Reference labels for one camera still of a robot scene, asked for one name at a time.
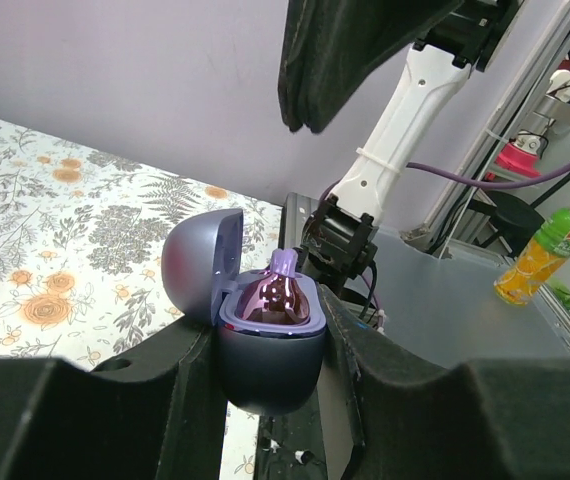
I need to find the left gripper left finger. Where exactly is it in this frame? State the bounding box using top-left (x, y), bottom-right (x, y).
top-left (0, 320), bottom-right (226, 479)

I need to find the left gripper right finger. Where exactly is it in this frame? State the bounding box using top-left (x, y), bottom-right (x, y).
top-left (318, 287), bottom-right (570, 479)

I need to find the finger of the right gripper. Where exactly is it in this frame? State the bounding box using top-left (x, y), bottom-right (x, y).
top-left (277, 0), bottom-right (462, 134)

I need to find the blue earbud charging case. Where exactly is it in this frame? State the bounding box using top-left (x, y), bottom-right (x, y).
top-left (161, 209), bottom-right (327, 416)

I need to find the purple earbud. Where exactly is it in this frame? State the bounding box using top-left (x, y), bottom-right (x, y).
top-left (235, 249), bottom-right (310, 326)

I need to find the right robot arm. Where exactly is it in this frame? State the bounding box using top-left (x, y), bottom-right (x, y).
top-left (277, 1), bottom-right (520, 292)

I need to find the orange drink bottle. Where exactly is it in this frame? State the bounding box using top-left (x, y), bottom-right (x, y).
top-left (494, 206), bottom-right (570, 305)

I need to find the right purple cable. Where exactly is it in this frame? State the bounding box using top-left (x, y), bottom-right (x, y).
top-left (404, 134), bottom-right (570, 190)

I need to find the aluminium frame post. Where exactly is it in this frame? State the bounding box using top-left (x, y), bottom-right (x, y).
top-left (424, 0), bottom-right (570, 251)

